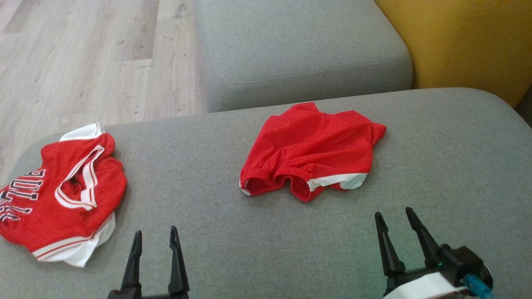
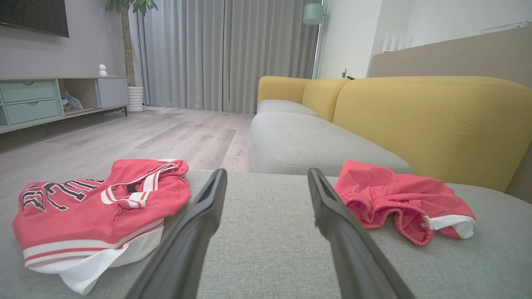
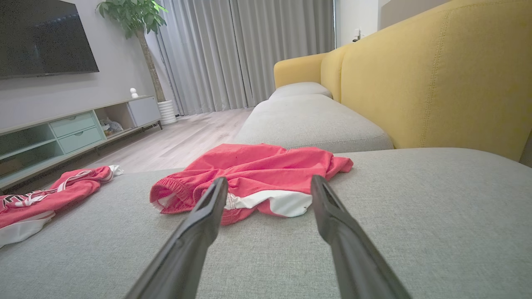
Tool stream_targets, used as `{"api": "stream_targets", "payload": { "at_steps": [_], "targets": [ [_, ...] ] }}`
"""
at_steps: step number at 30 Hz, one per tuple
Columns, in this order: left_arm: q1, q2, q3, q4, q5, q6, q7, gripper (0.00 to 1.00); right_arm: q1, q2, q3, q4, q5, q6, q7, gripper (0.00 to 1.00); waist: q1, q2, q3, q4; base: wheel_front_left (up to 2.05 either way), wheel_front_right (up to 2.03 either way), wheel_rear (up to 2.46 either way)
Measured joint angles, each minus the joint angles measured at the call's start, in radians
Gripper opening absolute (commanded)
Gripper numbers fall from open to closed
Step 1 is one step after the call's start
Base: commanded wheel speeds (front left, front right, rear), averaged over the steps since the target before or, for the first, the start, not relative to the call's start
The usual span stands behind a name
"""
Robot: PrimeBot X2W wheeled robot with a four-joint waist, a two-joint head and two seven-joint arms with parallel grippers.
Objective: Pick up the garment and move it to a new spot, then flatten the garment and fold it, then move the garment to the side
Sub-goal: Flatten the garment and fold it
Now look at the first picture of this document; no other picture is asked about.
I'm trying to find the red basketball jersey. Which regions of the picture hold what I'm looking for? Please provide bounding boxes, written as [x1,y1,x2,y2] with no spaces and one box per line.
[0,122,128,268]

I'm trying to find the large grey sofa seat cushion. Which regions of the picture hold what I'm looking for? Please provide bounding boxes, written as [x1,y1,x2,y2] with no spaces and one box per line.
[0,87,532,299]

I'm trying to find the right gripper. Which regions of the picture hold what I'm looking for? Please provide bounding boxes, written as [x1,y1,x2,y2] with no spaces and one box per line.
[374,207,468,299]

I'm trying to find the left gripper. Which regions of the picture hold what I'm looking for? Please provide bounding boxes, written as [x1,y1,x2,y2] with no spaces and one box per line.
[107,225,191,299]

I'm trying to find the red shorts with white trim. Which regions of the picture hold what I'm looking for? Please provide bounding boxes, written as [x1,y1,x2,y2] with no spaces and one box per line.
[239,102,387,203]

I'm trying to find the wide yellow sofa back cushion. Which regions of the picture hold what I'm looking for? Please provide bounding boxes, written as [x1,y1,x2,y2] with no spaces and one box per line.
[374,0,532,108]

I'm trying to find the blue cable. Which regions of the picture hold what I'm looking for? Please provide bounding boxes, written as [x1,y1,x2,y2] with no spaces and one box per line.
[463,273,495,299]

